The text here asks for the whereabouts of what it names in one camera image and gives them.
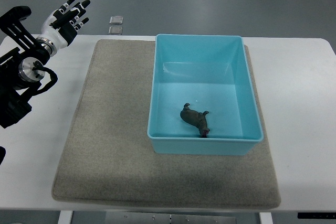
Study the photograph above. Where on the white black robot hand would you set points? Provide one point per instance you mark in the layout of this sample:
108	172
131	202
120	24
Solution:
62	26

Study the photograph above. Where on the lower metal floor plate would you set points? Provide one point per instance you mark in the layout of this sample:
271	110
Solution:
115	30

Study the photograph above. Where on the black table control panel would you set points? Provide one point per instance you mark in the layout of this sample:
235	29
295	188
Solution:
316	215

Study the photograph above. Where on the brown toy hippo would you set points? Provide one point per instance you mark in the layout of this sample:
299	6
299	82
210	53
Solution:
196	119

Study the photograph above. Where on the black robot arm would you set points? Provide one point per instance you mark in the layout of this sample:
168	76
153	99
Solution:
23	71

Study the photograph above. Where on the black object at table edge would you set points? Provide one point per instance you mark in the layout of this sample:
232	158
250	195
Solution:
2	154

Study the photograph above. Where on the metal floor plate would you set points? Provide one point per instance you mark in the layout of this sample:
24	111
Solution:
115	30
116	20

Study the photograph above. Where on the upper metal floor plate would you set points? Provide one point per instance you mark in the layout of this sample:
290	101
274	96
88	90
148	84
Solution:
116	20

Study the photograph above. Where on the blue plastic box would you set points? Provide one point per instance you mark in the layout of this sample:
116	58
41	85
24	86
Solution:
212	74

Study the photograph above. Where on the table frame metal crossbar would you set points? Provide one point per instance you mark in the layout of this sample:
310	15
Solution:
141	217

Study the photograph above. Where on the beige felt mat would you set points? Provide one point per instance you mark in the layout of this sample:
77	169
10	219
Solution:
109	159

